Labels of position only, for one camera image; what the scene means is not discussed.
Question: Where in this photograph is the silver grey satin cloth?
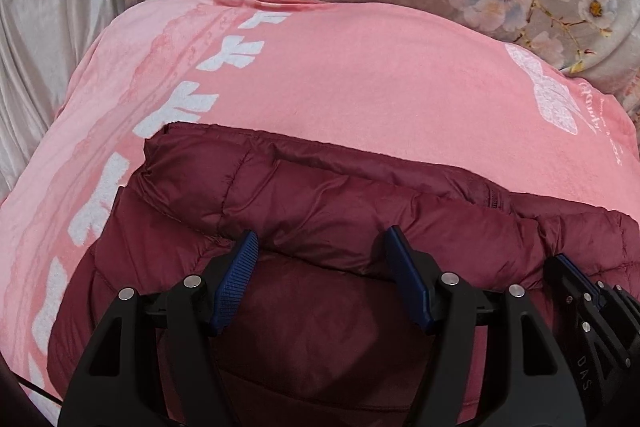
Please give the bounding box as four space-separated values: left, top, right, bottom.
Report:
0 0 128 202

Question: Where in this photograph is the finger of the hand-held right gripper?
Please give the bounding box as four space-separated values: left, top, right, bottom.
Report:
612 283 640 350
544 253 640 427

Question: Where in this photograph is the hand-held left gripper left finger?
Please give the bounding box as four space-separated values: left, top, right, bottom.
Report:
57 229 261 427

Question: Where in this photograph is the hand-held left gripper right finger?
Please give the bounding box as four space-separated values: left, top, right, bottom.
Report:
382 226 576 427

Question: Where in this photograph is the maroon puffer jacket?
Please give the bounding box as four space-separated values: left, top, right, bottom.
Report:
47 122 640 427

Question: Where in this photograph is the pink printed blanket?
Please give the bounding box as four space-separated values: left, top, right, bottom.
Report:
0 0 638 427

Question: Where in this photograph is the black cable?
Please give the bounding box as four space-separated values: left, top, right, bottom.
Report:
11 374 62 406

